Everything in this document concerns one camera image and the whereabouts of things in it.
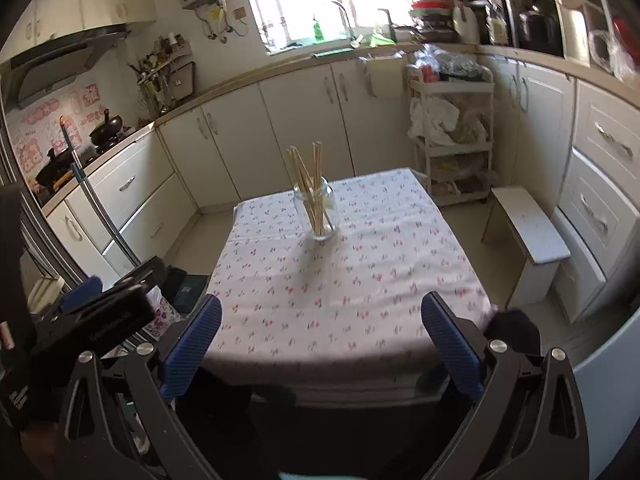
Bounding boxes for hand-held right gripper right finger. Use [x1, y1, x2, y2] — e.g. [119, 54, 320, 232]
[421, 291, 590, 480]

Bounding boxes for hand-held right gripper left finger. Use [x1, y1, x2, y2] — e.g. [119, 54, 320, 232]
[55, 294, 223, 480]

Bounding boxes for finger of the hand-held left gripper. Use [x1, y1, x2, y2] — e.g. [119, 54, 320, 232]
[55, 276, 103, 313]
[102, 256, 168, 298]

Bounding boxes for clear glass jar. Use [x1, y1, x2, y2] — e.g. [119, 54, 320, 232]
[293, 176, 335, 241]

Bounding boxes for bunch of wooden chopsticks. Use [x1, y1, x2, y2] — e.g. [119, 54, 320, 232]
[286, 142, 333, 236]

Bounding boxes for pink printed plastic bag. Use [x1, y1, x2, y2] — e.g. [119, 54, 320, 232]
[142, 285, 183, 338]

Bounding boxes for dark blue dustpan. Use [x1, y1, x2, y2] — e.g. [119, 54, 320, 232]
[161, 266, 210, 316]

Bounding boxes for cherry print tablecloth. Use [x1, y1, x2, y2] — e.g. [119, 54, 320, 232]
[202, 168, 498, 376]

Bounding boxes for black frying pan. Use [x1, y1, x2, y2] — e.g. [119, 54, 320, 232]
[34, 147, 76, 188]

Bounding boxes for small white step stool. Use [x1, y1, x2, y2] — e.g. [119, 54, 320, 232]
[481, 186, 572, 306]

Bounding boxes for black wok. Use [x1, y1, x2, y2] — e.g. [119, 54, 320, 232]
[89, 108, 125, 148]

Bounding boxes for white trolley rack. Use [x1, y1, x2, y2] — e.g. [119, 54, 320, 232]
[405, 77, 496, 206]

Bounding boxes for bag of green vegetables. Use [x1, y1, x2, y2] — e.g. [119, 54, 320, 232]
[450, 120, 488, 143]

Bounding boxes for cream base kitchen cabinets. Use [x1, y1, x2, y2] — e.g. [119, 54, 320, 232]
[45, 52, 640, 323]

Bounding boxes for grey range hood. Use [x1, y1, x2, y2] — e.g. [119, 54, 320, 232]
[2, 30, 132, 108]

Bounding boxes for white plastic bag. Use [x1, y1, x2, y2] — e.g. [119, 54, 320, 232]
[407, 96, 460, 145]

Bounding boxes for cream hanging waste bin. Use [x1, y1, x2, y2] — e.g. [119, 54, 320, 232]
[360, 52, 403, 98]

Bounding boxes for clear plastic bag of groceries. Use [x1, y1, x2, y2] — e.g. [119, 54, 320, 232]
[412, 44, 483, 83]

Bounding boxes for kitchen window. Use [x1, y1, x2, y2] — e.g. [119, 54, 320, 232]
[235, 0, 416, 51]

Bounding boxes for white kettle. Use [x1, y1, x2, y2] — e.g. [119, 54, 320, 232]
[452, 4, 482, 45]

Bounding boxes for black air fryer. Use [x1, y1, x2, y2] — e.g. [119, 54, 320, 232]
[517, 7, 563, 56]

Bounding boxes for stack of cookware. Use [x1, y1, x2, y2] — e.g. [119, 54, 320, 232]
[405, 0, 458, 43]

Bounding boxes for chrome kitchen faucet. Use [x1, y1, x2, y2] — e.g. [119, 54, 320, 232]
[330, 1, 361, 48]

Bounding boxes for white countertop appliance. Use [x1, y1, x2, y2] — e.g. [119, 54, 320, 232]
[552, 0, 608, 68]

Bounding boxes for metal kitchen shelf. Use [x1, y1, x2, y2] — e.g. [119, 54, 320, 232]
[460, 0, 596, 48]

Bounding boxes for metal mop handle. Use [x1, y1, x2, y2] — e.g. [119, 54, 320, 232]
[60, 116, 142, 267]

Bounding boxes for metal sliding door frame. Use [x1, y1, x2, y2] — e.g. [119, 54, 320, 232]
[0, 105, 101, 291]

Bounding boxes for pink wall stickers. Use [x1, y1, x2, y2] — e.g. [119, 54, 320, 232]
[5, 82, 103, 186]

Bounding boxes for wall utensil rack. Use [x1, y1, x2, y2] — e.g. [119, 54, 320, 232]
[127, 35, 196, 116]

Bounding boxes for cream wall cabinets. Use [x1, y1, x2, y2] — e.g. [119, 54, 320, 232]
[2, 0, 158, 56]

